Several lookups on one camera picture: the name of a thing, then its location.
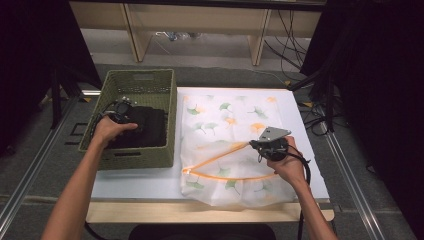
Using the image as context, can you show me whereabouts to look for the person's right hand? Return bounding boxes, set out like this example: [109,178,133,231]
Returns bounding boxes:
[266,135,308,188]

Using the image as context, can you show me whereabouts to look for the white board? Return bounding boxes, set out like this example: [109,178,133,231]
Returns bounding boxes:
[91,87,331,203]

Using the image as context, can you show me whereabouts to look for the hand-held gripper black cable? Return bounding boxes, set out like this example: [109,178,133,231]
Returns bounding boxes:
[288,151,313,240]
[87,99,118,134]

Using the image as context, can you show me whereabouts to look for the black curtain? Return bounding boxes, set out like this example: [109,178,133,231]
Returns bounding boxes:
[299,0,424,240]
[0,0,103,154]

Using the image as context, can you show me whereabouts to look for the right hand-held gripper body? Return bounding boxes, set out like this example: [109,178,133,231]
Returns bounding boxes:
[249,125,293,163]

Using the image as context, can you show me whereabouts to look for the black cables on floor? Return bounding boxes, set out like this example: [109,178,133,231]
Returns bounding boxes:
[298,99,334,138]

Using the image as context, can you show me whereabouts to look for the black metal stand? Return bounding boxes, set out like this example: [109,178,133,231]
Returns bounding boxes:
[288,66,336,133]
[49,66,63,129]

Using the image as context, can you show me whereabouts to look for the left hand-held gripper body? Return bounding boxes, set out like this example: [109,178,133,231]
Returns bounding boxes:
[108,96,136,125]

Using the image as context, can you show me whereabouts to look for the person's dark clothing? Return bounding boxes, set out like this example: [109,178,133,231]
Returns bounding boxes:
[129,223,278,240]

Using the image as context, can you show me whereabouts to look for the right hand-held gripper black cable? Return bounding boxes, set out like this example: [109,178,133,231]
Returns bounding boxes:
[288,151,313,240]

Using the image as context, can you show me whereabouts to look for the left hand-held gripper black cable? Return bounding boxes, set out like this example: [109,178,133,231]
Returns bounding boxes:
[87,99,118,134]

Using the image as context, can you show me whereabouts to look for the light wooden shelf unit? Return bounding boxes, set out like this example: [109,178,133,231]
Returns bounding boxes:
[69,1,323,67]

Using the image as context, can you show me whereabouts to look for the person's left hand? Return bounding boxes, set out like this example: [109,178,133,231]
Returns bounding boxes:
[91,114,139,149]

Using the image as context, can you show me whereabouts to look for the black cables under shelf unit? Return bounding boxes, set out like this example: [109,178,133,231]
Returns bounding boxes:
[263,9,308,73]

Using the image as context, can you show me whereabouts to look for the aluminium floor rail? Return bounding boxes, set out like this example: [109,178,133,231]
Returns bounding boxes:
[0,96,79,231]
[319,121,388,240]

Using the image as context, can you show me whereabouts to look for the white leaf-print mesh laundry bag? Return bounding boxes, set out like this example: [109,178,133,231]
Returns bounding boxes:
[179,94,299,208]

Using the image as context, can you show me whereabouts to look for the green woven basket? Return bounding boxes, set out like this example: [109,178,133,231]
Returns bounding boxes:
[77,68,178,172]

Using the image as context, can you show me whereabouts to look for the black cloth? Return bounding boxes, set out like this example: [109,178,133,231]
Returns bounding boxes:
[106,105,168,150]

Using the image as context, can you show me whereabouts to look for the clear plastic bag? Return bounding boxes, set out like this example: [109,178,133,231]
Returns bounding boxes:
[154,30,204,42]

